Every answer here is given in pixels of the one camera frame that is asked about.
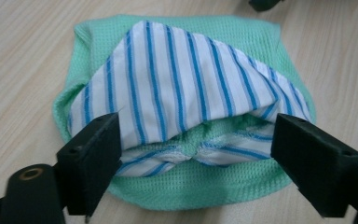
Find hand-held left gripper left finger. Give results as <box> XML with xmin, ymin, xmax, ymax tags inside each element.
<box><xmin>0</xmin><ymin>112</ymin><xmax>123</xmax><ymax>224</ymax></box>

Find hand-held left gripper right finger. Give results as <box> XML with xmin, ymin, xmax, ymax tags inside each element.
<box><xmin>269</xmin><ymin>113</ymin><xmax>358</xmax><ymax>224</ymax></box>

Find blue white striped sock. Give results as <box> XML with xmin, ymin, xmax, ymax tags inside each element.
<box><xmin>67</xmin><ymin>20</ymin><xmax>312</xmax><ymax>179</ymax></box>

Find mint green sock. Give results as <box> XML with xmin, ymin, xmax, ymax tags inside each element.
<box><xmin>51</xmin><ymin>13</ymin><xmax>317</xmax><ymax>213</ymax></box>

